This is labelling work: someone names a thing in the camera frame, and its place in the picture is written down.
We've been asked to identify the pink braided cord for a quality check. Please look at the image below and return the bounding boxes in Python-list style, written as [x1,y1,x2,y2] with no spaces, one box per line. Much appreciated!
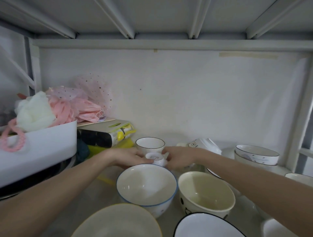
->
[0,119,26,153]

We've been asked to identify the black-rimmed white bowl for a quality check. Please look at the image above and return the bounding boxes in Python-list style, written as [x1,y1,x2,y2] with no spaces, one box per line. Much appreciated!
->
[173,212,248,237]

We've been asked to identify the small white ceramic cup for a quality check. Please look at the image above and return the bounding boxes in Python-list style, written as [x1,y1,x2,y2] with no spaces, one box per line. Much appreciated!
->
[145,153,169,168]

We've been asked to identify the blue-rimmed white bowl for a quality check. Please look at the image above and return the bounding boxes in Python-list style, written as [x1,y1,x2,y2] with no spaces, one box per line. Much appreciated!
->
[116,164,178,219]

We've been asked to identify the white plastic bin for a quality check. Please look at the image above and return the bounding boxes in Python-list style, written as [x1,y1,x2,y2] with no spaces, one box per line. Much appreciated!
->
[0,119,78,189]

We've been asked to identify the dark-rimmed patterned white bowl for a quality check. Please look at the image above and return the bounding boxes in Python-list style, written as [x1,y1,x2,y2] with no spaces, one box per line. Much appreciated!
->
[234,150,279,172]
[235,144,280,166]

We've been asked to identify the person's left forearm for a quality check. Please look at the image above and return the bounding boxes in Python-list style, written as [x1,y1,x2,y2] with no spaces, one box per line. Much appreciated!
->
[0,149,115,237]

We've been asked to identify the white ceramic dish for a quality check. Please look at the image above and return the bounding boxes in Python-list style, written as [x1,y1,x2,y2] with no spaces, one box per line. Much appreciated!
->
[263,218,313,237]

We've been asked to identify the small dark-rimmed white bowl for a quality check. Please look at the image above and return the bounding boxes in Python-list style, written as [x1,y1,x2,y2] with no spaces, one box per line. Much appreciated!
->
[135,137,166,156]

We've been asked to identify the black-rimmed white plate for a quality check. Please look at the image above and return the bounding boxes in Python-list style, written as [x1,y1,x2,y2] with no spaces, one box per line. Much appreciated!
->
[206,168,223,180]

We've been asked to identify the person's right hand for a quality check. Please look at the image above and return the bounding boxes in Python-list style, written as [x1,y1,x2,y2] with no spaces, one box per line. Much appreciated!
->
[162,146,205,170]

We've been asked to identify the person's left hand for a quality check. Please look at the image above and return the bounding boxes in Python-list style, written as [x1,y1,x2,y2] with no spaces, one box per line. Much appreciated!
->
[110,147,154,169]

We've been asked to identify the black and yellow package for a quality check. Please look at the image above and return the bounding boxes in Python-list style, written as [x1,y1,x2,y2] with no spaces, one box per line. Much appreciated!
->
[77,120,137,148]

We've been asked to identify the pink bath sponge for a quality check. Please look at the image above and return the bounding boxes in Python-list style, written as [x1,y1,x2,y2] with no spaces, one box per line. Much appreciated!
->
[46,95,80,127]

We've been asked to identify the cream bowl with black print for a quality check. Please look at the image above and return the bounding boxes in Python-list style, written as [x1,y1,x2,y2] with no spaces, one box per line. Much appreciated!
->
[178,171,236,219]

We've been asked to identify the person's right forearm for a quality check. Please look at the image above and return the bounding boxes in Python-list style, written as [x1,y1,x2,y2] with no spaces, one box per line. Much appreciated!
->
[199,149,313,231]

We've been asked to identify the cream ceramic plate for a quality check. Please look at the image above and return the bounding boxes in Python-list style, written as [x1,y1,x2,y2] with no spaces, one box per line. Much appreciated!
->
[71,203,163,237]

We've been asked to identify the white ceramic spoons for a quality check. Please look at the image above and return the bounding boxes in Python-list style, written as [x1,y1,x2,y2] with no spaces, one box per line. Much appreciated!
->
[176,138,222,156]

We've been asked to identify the pink star tulle fabric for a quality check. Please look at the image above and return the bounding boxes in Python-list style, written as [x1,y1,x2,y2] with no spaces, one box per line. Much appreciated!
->
[46,74,114,123]

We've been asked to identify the teal cloth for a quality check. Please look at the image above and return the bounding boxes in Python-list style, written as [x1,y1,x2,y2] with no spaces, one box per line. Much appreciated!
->
[76,139,90,165]

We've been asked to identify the white metal shelf frame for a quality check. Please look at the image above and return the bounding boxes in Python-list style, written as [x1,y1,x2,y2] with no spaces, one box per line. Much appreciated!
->
[0,0,313,172]

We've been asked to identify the white bath sponge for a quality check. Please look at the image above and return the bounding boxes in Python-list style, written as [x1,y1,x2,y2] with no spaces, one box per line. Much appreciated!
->
[15,91,57,133]

